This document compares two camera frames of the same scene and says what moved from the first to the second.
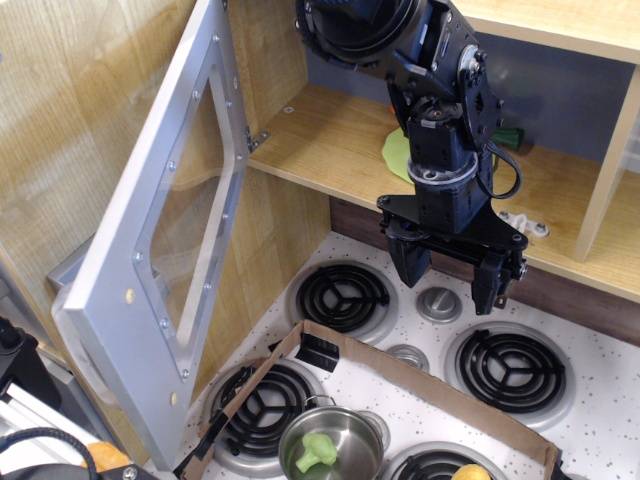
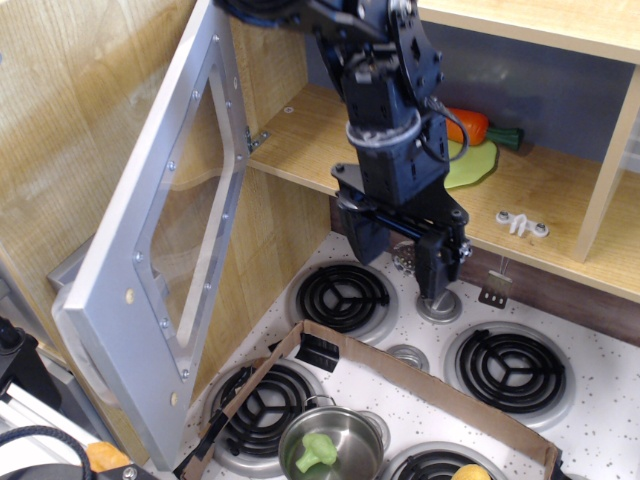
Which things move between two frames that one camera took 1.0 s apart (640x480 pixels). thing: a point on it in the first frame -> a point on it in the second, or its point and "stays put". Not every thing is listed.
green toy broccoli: (318, 448) stays put
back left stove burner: (346, 295) stays put
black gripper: (490, 235) -> (438, 217)
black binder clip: (319, 352) stays put
